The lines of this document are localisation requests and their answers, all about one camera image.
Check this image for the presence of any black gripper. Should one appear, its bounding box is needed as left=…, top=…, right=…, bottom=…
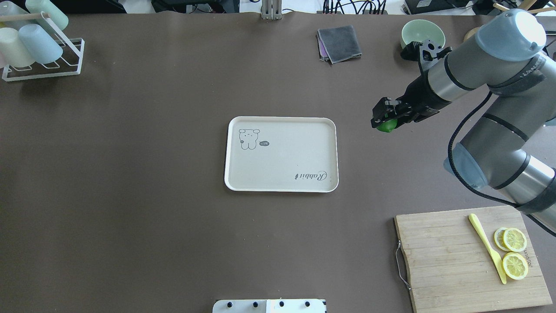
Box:
left=370, top=95, right=439, bottom=129

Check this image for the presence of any green lime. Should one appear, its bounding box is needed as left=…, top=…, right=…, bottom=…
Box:
left=377, top=119, right=397, bottom=133

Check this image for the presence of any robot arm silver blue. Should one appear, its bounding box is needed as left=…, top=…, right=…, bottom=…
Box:
left=371, top=8, right=556, bottom=235

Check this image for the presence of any cream rabbit tray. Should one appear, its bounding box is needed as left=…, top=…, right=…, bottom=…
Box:
left=224, top=116, right=339, bottom=193

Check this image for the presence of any green bowl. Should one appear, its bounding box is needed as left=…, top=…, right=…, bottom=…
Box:
left=400, top=19, right=446, bottom=49

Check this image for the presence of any pink cloth under grey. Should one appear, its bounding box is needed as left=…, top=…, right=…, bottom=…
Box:
left=316, top=34, right=330, bottom=62

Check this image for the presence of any yellow plastic knife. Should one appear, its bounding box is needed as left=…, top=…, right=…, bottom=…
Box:
left=468, top=213, right=508, bottom=285

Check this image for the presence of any lemon slice hidden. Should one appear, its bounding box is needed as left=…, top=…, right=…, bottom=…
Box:
left=493, top=226, right=510, bottom=252

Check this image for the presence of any lemon slice lower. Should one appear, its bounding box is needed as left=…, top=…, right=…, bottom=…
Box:
left=502, top=227, right=528, bottom=253

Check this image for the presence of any lemon slice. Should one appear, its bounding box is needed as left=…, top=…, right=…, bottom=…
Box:
left=502, top=252, right=529, bottom=280
left=502, top=227, right=528, bottom=253

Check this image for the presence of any wooden cutting board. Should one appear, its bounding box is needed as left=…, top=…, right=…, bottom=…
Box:
left=394, top=206, right=553, bottom=313

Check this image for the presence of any lemon slice upper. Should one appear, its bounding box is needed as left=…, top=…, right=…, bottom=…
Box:
left=502, top=252, right=529, bottom=280

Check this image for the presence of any light blue cup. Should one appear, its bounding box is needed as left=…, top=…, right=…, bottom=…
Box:
left=18, top=23, right=63, bottom=64

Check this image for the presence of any white cup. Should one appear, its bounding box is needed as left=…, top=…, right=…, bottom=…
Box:
left=0, top=27, right=35, bottom=68

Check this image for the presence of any pale green cup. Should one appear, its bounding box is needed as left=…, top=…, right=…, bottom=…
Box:
left=0, top=0, right=30, bottom=28

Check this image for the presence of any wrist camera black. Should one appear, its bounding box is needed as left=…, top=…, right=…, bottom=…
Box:
left=400, top=39, right=452, bottom=61

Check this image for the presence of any aluminium frame post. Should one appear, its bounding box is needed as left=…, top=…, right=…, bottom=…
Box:
left=261, top=0, right=282, bottom=20

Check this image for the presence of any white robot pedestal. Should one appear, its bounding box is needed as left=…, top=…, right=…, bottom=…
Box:
left=212, top=299, right=327, bottom=313

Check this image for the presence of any white wire cup rack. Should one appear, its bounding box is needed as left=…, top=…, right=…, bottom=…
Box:
left=1, top=3, right=85, bottom=82

